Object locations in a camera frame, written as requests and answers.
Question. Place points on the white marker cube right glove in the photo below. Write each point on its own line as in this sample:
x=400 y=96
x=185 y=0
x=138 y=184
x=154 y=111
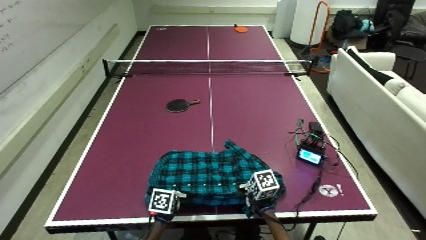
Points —
x=263 y=184

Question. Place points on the white marker cube glove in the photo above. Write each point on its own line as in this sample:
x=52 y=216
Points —
x=263 y=184
x=162 y=200

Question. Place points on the table tennis net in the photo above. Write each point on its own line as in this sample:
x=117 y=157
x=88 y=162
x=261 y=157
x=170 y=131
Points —
x=207 y=67

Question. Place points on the orange metal frame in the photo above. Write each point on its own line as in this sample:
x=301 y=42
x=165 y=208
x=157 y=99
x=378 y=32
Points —
x=319 y=30

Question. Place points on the white marker cube left glove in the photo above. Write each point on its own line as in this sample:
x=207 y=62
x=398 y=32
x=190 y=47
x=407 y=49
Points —
x=162 y=200

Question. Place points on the dark clothing pile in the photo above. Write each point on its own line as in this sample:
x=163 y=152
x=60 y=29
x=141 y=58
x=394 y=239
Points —
x=399 y=23

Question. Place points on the white cylindrical column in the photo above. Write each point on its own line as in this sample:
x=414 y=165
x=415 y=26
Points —
x=307 y=21

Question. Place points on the teal black plaid shirt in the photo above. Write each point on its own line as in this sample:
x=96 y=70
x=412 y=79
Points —
x=207 y=173

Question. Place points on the black table tennis paddle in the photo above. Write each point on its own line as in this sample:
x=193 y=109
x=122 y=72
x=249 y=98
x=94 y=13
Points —
x=178 y=105

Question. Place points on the orange table tennis paddle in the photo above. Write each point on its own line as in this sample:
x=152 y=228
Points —
x=241 y=29

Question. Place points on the black backpack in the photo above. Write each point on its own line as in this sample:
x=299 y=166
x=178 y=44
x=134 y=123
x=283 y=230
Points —
x=346 y=23

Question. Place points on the person's right hand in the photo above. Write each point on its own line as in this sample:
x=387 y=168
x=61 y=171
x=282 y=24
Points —
x=263 y=202

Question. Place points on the whiteboard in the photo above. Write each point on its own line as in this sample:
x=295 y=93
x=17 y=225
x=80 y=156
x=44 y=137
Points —
x=40 y=36

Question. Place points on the person's left hand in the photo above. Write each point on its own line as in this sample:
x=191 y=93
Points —
x=170 y=210

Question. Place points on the white sofa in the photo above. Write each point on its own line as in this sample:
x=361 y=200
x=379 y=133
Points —
x=380 y=106

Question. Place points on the small screen electronics device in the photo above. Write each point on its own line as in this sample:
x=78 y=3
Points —
x=311 y=148

